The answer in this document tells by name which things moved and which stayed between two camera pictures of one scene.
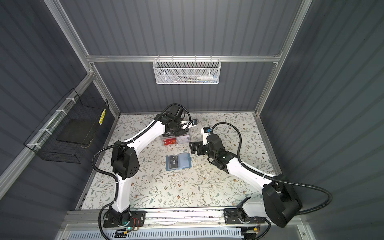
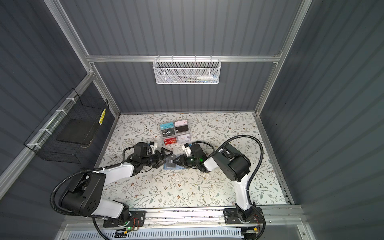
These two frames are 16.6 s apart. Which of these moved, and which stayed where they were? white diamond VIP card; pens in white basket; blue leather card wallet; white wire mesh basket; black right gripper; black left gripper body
Moved: black left gripper body; black right gripper
Stayed: white diamond VIP card; white wire mesh basket; blue leather card wallet; pens in white basket
